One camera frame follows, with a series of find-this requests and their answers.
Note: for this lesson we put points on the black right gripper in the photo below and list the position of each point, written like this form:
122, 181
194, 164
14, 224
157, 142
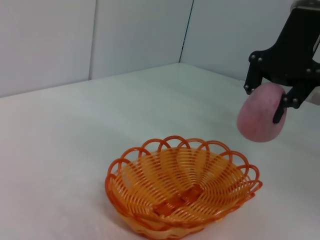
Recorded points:
295, 50

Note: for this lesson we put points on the pink peach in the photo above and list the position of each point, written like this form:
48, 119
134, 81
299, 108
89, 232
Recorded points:
260, 117

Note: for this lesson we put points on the orange plastic woven basket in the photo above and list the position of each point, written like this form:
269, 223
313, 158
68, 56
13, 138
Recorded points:
172, 205

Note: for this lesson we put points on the beige blurred background object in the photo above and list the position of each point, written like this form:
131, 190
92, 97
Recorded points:
315, 96

